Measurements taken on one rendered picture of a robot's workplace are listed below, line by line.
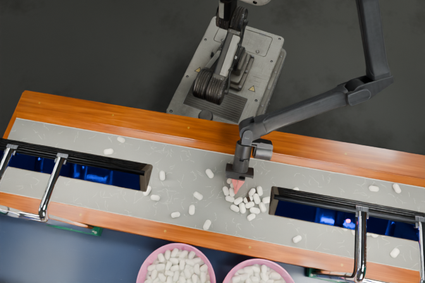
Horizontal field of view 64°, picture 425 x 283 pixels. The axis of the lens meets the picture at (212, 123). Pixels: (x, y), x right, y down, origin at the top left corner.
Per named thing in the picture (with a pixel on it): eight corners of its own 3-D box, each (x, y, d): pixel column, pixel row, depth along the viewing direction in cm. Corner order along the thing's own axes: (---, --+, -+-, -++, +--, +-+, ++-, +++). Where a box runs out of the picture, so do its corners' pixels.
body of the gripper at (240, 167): (252, 180, 119) (256, 162, 117) (224, 175, 120) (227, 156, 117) (253, 172, 125) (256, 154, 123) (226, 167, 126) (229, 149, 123)
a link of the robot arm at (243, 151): (236, 136, 121) (237, 142, 115) (255, 138, 121) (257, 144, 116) (233, 153, 123) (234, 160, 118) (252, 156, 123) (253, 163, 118)
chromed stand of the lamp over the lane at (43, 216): (67, 178, 136) (2, 141, 95) (115, 187, 134) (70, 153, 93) (50, 226, 129) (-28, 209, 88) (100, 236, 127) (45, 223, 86)
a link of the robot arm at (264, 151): (242, 119, 120) (243, 129, 112) (274, 124, 120) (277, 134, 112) (236, 149, 125) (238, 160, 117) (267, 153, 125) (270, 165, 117)
